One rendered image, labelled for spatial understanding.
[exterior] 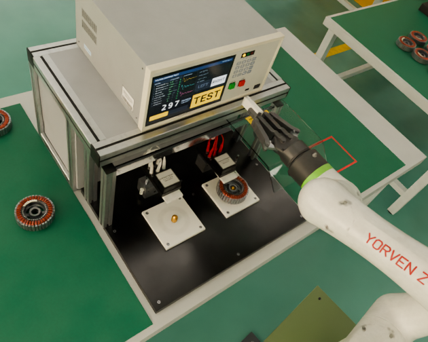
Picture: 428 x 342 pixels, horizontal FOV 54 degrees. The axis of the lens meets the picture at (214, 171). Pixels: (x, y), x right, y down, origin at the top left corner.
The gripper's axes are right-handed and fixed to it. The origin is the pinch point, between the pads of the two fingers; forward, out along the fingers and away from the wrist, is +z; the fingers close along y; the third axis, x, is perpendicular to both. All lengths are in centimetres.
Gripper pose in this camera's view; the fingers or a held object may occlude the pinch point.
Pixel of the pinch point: (252, 108)
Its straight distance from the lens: 117.5
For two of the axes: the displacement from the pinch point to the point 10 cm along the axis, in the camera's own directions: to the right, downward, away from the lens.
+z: -5.8, -7.2, 3.9
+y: 7.8, -3.5, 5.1
